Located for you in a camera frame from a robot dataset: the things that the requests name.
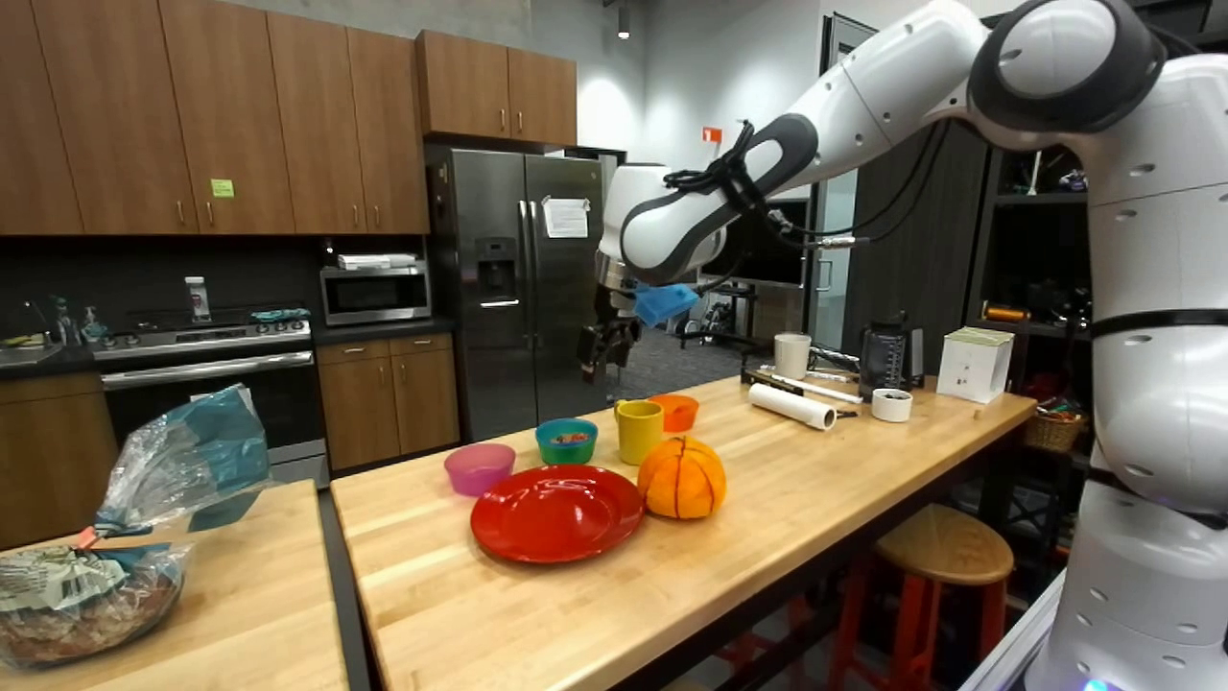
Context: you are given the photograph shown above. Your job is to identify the brown single base cabinet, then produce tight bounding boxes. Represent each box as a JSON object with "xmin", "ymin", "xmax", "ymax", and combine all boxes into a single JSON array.
[{"xmin": 0, "ymin": 367, "xmax": 124, "ymax": 549}]

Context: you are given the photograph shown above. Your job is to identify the white paper sheet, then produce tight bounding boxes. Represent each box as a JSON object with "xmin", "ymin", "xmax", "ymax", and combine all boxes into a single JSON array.
[{"xmin": 536, "ymin": 190, "xmax": 595, "ymax": 241}]

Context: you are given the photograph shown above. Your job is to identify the brown cabinet above refrigerator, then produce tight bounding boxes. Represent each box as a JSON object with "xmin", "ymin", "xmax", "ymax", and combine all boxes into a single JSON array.
[{"xmin": 416, "ymin": 28, "xmax": 582, "ymax": 148}]

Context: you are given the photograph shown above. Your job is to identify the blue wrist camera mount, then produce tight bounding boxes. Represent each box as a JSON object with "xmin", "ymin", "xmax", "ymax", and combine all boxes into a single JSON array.
[{"xmin": 634, "ymin": 280, "xmax": 706, "ymax": 331}]

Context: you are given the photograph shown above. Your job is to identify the white tape roll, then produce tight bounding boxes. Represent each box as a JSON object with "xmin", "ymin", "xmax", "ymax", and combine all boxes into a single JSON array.
[{"xmin": 866, "ymin": 382, "xmax": 918, "ymax": 427}]

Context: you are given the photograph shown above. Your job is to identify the stainless steel stove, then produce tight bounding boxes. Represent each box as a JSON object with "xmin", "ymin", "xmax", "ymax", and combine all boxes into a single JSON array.
[{"xmin": 88, "ymin": 312, "xmax": 326, "ymax": 454}]

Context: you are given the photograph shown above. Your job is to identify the purple plastic bowl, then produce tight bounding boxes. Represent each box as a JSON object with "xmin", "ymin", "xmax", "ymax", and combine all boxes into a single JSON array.
[{"xmin": 440, "ymin": 440, "xmax": 517, "ymax": 499}]

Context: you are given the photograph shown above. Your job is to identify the black container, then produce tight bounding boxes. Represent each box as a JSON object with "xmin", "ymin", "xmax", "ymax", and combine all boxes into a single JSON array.
[{"xmin": 861, "ymin": 317, "xmax": 929, "ymax": 392}]

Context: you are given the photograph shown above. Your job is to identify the grey glass door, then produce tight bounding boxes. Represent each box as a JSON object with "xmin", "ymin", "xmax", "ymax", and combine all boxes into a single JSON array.
[{"xmin": 806, "ymin": 12, "xmax": 897, "ymax": 355}]

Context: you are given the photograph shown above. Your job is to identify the orange plastic bowl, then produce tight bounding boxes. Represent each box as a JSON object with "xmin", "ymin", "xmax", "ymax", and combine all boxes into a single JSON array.
[{"xmin": 656, "ymin": 392, "xmax": 702, "ymax": 439}]

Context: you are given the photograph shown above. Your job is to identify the white cardboard box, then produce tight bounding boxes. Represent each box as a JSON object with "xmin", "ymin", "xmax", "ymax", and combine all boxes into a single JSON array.
[{"xmin": 936, "ymin": 322, "xmax": 1018, "ymax": 407}]

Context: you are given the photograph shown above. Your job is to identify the clear plastic bag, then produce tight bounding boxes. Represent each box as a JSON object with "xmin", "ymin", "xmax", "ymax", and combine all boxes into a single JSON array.
[{"xmin": 0, "ymin": 380, "xmax": 276, "ymax": 670}]

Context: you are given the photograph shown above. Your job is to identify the stainless steel refrigerator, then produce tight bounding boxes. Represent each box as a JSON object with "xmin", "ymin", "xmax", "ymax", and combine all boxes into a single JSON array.
[{"xmin": 422, "ymin": 139, "xmax": 629, "ymax": 440}]

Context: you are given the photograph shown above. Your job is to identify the white forked stand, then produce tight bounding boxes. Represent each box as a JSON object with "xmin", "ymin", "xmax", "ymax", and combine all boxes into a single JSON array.
[{"xmin": 1028, "ymin": 147, "xmax": 1073, "ymax": 199}]

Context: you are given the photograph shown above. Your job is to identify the wide brown wall cabinets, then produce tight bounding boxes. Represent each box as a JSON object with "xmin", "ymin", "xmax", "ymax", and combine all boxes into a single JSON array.
[{"xmin": 0, "ymin": 0, "xmax": 433, "ymax": 241}]

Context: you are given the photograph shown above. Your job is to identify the wooden stool with red legs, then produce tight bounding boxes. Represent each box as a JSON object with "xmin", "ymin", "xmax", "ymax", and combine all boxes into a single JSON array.
[{"xmin": 826, "ymin": 499, "xmax": 1018, "ymax": 691}]

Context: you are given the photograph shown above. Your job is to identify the black storage rack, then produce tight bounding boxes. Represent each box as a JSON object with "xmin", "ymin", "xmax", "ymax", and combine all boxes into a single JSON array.
[{"xmin": 848, "ymin": 111, "xmax": 1104, "ymax": 386}]

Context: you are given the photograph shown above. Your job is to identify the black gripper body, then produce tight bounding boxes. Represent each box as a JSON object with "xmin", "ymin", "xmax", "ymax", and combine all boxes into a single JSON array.
[{"xmin": 582, "ymin": 280, "xmax": 645, "ymax": 351}]

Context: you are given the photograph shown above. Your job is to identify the white cup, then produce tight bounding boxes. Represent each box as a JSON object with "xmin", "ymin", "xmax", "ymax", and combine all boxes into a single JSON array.
[{"xmin": 772, "ymin": 331, "xmax": 816, "ymax": 380}]

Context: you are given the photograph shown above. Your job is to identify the blue and green plastic bowl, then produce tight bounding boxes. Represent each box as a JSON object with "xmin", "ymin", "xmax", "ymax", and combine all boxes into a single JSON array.
[{"xmin": 532, "ymin": 413, "xmax": 602, "ymax": 467}]

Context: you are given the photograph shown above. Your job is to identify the orange toy pumpkin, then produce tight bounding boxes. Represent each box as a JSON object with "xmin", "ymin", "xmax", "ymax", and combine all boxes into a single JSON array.
[{"xmin": 634, "ymin": 433, "xmax": 729, "ymax": 520}]

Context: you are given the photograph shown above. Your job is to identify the long white wrap box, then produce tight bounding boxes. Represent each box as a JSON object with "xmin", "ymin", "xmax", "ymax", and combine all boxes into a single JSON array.
[{"xmin": 751, "ymin": 363, "xmax": 866, "ymax": 413}]

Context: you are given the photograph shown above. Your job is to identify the black monitor screen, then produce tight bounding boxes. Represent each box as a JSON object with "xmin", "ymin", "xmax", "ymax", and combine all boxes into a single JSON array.
[{"xmin": 724, "ymin": 202, "xmax": 813, "ymax": 288}]

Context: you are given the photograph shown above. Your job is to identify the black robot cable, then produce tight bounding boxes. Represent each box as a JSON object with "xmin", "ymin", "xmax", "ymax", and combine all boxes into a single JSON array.
[{"xmin": 661, "ymin": 113, "xmax": 954, "ymax": 250}]

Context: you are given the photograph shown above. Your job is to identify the clear bottle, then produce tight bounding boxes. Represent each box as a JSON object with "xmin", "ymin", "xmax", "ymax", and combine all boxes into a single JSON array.
[{"xmin": 180, "ymin": 268, "xmax": 213, "ymax": 327}]

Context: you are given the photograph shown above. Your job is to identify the yellow plastic mug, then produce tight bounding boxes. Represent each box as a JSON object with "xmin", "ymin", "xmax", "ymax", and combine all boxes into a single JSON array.
[{"xmin": 609, "ymin": 395, "xmax": 668, "ymax": 467}]

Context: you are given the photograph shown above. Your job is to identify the white paper towel roll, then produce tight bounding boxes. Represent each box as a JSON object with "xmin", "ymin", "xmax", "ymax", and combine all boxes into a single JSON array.
[{"xmin": 744, "ymin": 380, "xmax": 842, "ymax": 433}]

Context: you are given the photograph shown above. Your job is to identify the red plate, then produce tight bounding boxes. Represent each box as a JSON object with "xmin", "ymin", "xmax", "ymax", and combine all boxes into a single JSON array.
[{"xmin": 469, "ymin": 460, "xmax": 648, "ymax": 569}]

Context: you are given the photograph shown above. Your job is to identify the brown two-door base cabinet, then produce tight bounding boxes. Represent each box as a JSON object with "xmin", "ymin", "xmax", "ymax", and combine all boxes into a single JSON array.
[{"xmin": 316, "ymin": 331, "xmax": 465, "ymax": 477}]

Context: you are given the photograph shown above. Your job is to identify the silver microwave oven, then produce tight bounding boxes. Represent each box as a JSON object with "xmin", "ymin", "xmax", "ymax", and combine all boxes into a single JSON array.
[{"xmin": 316, "ymin": 250, "xmax": 439, "ymax": 331}]

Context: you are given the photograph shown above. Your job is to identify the brown box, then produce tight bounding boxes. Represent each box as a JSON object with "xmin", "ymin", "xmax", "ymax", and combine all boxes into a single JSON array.
[{"xmin": 1022, "ymin": 407, "xmax": 1090, "ymax": 456}]

